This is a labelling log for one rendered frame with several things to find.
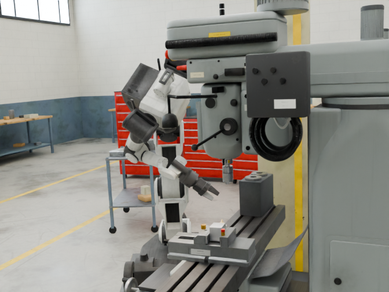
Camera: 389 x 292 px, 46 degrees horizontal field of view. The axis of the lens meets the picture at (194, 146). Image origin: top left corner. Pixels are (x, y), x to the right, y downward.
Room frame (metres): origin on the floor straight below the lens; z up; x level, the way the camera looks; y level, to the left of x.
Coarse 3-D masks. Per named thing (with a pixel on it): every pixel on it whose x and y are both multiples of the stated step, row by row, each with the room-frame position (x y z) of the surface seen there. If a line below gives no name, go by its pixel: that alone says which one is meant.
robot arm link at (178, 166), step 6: (180, 156) 2.36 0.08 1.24; (174, 162) 2.30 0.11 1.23; (180, 162) 2.34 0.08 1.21; (186, 162) 2.37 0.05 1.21; (168, 168) 2.33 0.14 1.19; (174, 168) 2.32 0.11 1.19; (180, 168) 2.29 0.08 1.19; (186, 168) 2.30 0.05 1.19; (180, 174) 2.32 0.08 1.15; (186, 174) 2.31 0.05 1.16; (180, 180) 2.32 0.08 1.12
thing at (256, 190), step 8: (248, 176) 2.38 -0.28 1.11; (256, 176) 2.37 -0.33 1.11; (264, 176) 2.41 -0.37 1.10; (272, 176) 2.46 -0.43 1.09; (240, 184) 2.33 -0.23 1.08; (248, 184) 2.31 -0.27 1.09; (256, 184) 2.29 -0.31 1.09; (264, 184) 2.34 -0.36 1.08; (272, 184) 2.46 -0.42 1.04; (240, 192) 2.34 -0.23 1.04; (248, 192) 2.31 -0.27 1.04; (256, 192) 2.29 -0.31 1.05; (264, 192) 2.34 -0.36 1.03; (272, 192) 2.46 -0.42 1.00; (240, 200) 2.34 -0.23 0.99; (248, 200) 2.32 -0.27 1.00; (256, 200) 2.29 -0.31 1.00; (264, 200) 2.33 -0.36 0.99; (272, 200) 2.46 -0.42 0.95; (240, 208) 2.34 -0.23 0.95; (248, 208) 2.32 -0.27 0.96; (256, 208) 2.29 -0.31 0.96; (264, 208) 2.33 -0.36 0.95; (256, 216) 2.30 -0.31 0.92
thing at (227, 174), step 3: (222, 171) 1.93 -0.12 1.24; (225, 171) 1.92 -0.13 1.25; (228, 171) 1.91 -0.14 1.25; (231, 171) 1.92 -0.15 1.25; (222, 174) 1.93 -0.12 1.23; (225, 174) 1.92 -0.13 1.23; (228, 174) 1.91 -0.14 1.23; (231, 174) 1.92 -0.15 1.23; (222, 177) 1.94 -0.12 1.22; (225, 177) 1.92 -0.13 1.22; (228, 177) 1.91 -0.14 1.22; (231, 177) 1.92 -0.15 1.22; (225, 180) 1.92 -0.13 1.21; (228, 180) 1.91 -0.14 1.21; (231, 180) 1.92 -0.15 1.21
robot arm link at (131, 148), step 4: (128, 140) 2.36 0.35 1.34; (128, 144) 2.38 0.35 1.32; (132, 144) 2.34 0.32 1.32; (136, 144) 2.31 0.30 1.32; (140, 144) 2.32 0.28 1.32; (148, 144) 2.48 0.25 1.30; (124, 148) 2.41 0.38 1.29; (128, 148) 2.40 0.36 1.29; (132, 148) 2.38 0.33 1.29; (136, 148) 2.36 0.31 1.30; (140, 148) 2.40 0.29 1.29; (124, 152) 2.45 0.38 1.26; (128, 152) 2.42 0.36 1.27; (132, 152) 2.40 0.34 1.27; (128, 156) 2.44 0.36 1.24; (132, 156) 2.41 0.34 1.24; (136, 156) 2.42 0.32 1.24; (132, 160) 2.45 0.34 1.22; (136, 160) 2.42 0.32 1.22
